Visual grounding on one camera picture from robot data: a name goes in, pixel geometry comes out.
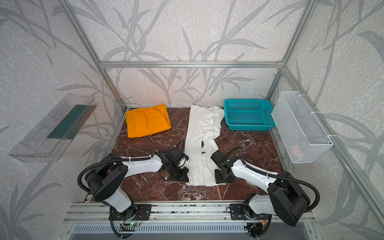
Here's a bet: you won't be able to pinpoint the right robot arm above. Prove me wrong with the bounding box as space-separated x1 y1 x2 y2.
211 150 311 227

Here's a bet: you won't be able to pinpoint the white garment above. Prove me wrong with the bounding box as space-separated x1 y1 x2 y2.
185 105 225 187

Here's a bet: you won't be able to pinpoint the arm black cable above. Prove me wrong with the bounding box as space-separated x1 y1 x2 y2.
224 145 321 238
76 139 186 240

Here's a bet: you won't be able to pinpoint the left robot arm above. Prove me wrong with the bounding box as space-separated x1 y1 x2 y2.
77 146 189 213

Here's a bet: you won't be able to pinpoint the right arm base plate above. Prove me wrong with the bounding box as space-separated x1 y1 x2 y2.
226 204 271 221

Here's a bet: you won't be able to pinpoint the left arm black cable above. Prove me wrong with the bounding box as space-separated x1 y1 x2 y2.
76 139 186 240

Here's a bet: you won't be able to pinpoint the pink object in wire basket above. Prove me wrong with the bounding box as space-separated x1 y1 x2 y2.
291 145 304 160

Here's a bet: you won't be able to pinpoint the white wire mesh basket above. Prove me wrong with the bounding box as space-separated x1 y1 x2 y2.
272 91 334 164

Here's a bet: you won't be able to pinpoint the small circuit board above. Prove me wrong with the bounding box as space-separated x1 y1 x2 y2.
121 222 142 231

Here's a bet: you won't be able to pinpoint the orange drawstring shorts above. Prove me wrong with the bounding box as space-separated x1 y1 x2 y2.
126 104 172 138

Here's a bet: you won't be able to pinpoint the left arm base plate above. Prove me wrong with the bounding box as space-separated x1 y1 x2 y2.
109 204 152 221

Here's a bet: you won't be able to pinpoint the aluminium mounting rail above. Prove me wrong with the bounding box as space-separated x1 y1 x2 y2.
62 200 316 224

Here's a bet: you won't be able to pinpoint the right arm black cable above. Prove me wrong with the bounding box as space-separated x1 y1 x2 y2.
224 145 321 238

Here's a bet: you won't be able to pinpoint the clear acrylic wall shelf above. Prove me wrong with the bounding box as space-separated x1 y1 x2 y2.
9 94 97 163

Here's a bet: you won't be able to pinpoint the teal plastic basket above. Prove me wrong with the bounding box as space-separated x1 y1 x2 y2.
224 99 276 132

